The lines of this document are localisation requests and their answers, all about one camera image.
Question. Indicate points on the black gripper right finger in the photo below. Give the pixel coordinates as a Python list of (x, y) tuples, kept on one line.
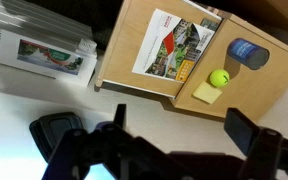
[(266, 150)]

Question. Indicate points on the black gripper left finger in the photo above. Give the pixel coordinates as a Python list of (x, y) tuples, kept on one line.
[(124, 157)]

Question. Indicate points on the blue tin can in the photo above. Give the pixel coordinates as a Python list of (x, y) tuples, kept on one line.
[(248, 53)]

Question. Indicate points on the black plastic bowl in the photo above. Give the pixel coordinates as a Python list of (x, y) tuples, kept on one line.
[(53, 133)]

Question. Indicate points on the colourful brochure on cabinet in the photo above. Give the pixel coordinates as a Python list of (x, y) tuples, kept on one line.
[(171, 47)]

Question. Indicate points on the yellow sticky note pad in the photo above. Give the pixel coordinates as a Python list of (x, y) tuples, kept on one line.
[(207, 92)]

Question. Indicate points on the green tennis ball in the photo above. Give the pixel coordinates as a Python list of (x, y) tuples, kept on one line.
[(219, 78)]

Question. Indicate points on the brochure on radiator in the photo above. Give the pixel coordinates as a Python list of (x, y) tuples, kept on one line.
[(49, 58)]

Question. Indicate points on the white radiator heater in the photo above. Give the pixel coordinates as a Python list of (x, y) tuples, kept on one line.
[(38, 40)]

